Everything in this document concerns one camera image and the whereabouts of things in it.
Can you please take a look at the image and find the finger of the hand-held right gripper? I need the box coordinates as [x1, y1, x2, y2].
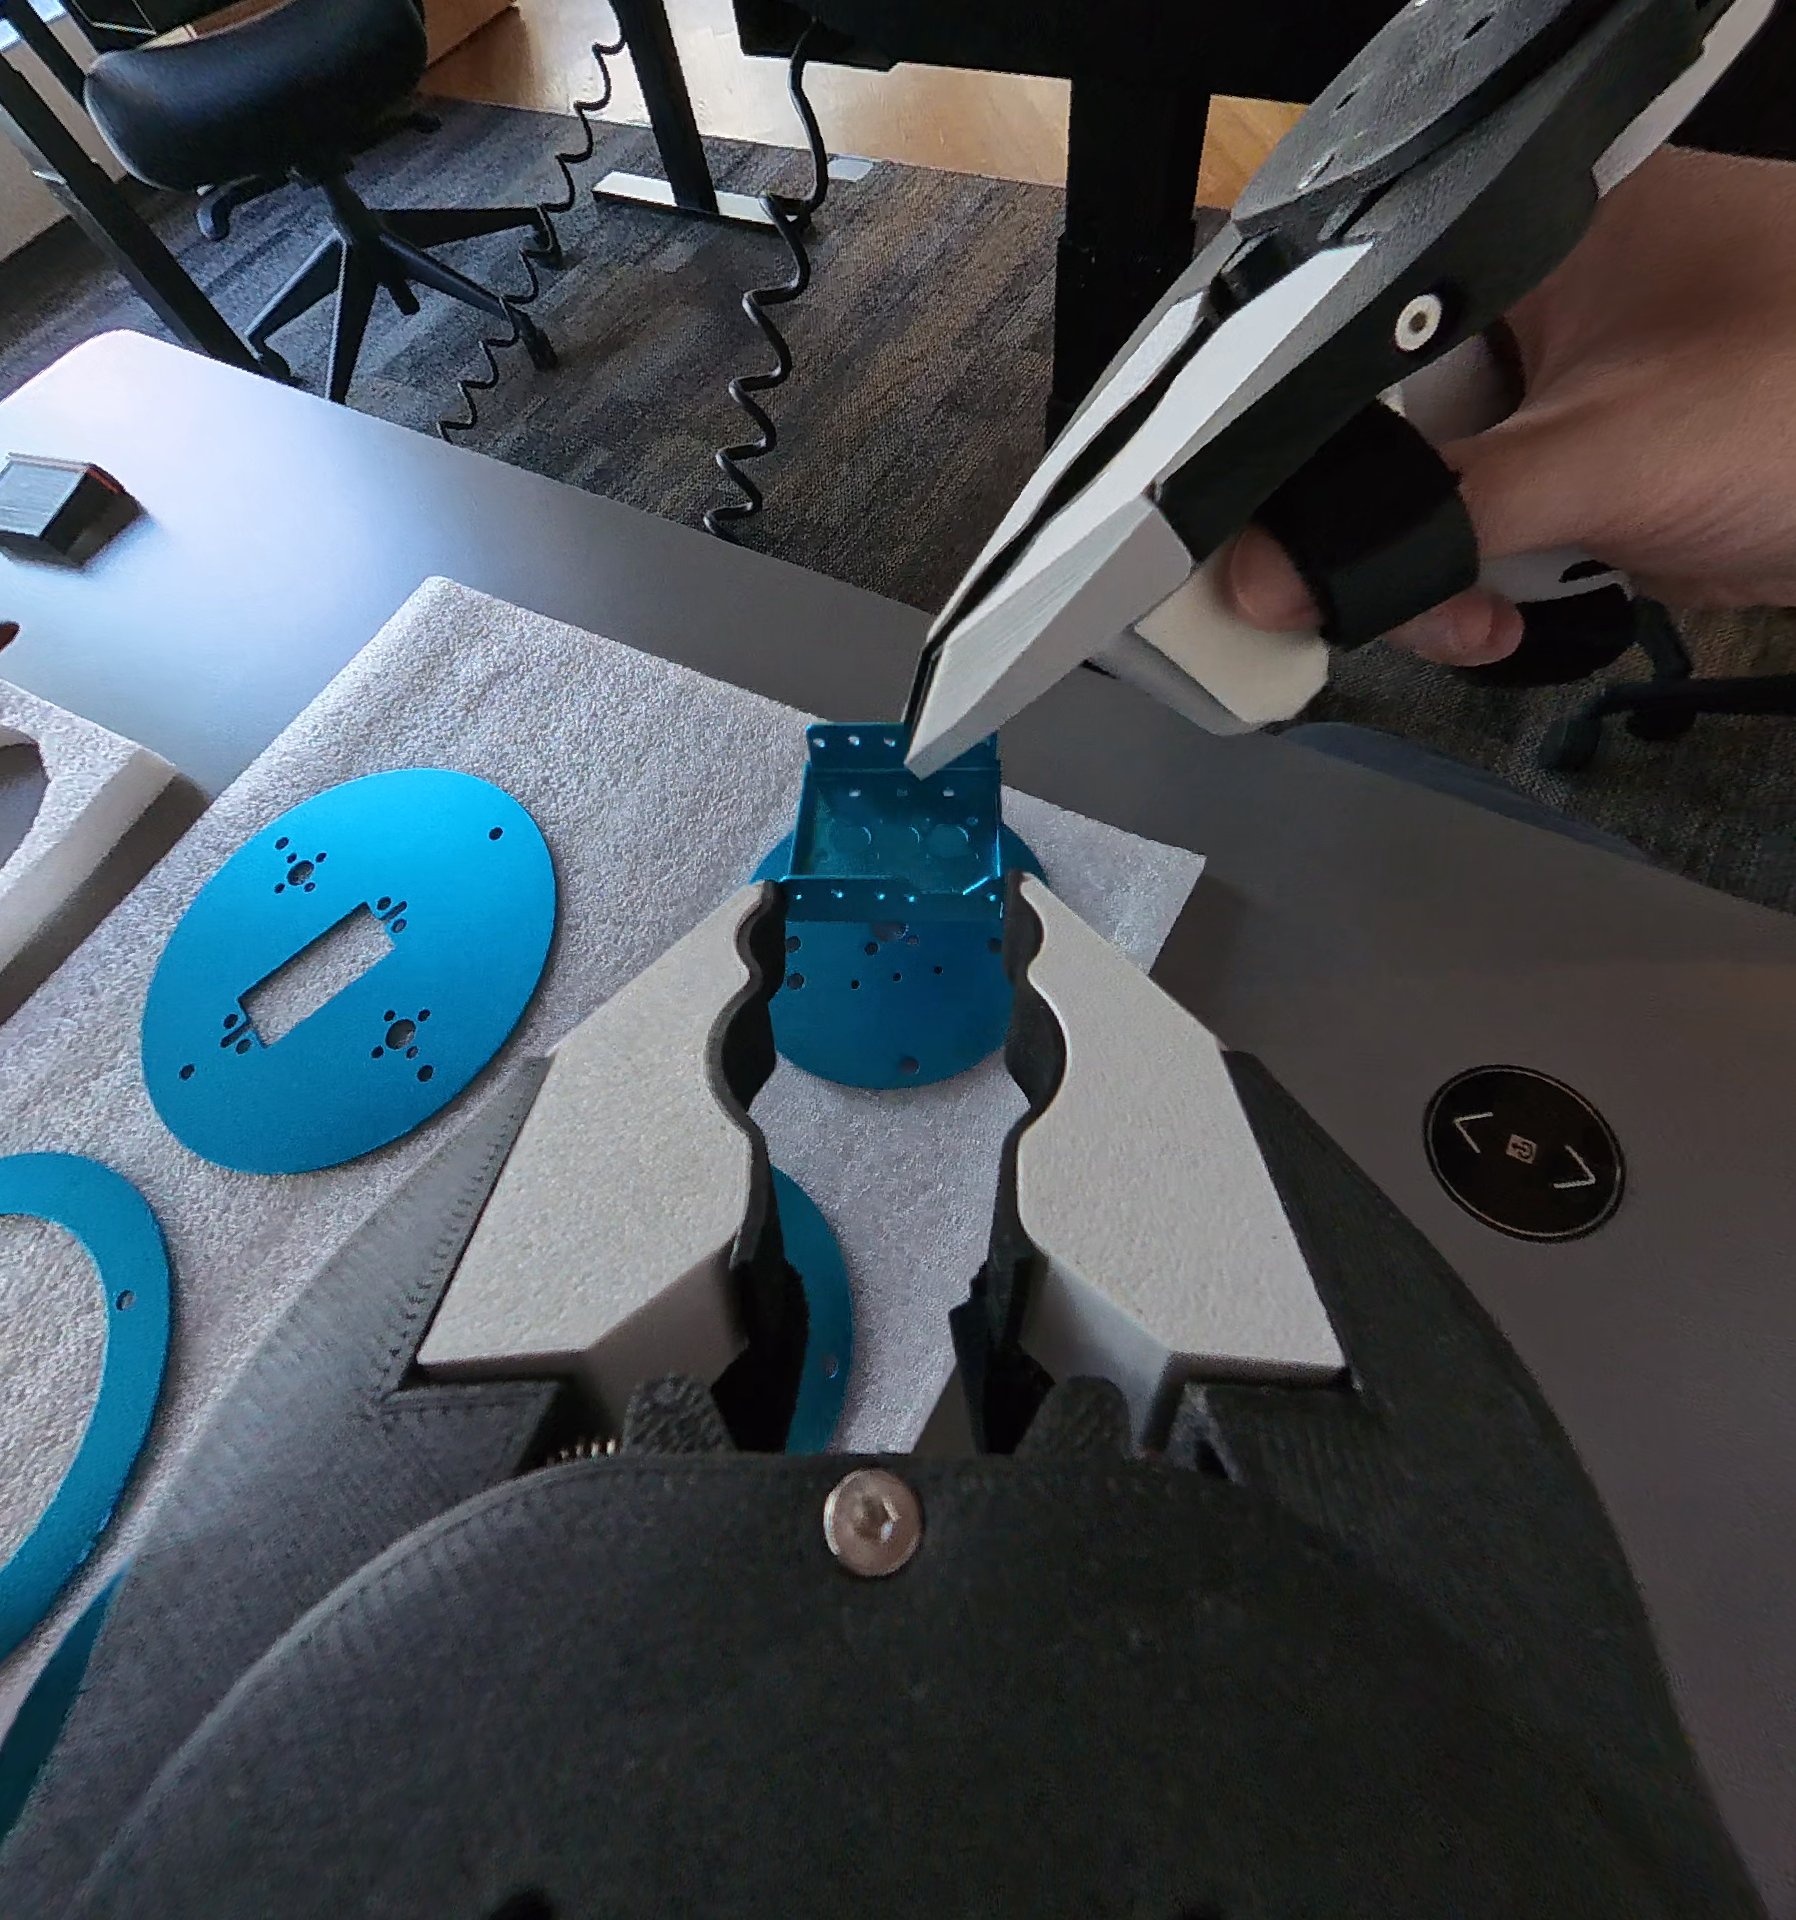
[906, 240, 1376, 780]
[922, 283, 1230, 707]

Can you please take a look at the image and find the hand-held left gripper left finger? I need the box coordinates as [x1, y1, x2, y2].
[415, 879, 817, 1455]

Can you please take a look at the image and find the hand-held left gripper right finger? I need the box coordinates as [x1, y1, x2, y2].
[956, 876, 1352, 1455]

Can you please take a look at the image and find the small blue perforated disc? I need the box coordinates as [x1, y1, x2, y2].
[755, 1163, 855, 1455]
[745, 842, 1050, 1094]

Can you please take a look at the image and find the blue metal U bracket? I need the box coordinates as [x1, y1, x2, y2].
[781, 721, 1006, 938]

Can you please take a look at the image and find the black background desk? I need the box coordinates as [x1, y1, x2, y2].
[732, 0, 1215, 444]

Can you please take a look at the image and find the black round desk control panel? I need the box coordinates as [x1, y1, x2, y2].
[1424, 1063, 1624, 1242]

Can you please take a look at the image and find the desk leg with white foot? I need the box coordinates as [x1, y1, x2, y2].
[596, 0, 839, 230]

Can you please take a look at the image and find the person's right hand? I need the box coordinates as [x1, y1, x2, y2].
[1225, 140, 1796, 670]

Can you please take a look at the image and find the blue disc with rectangular slot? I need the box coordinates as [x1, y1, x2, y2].
[139, 767, 562, 1175]

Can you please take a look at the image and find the white foam mat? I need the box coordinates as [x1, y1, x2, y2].
[0, 576, 1207, 1920]

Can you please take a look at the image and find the black office chair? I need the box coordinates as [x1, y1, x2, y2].
[1533, 597, 1796, 767]

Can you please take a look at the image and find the white foam block with hole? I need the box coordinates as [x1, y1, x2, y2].
[0, 659, 181, 1036]

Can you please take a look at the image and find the small black box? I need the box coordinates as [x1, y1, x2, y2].
[0, 451, 142, 573]

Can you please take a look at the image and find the black saddle stool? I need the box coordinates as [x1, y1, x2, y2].
[82, 0, 562, 404]

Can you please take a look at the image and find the coiled black cable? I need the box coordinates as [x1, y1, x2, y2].
[703, 0, 839, 538]
[438, 24, 613, 439]

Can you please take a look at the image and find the black desk frame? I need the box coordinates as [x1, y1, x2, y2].
[0, 0, 291, 380]

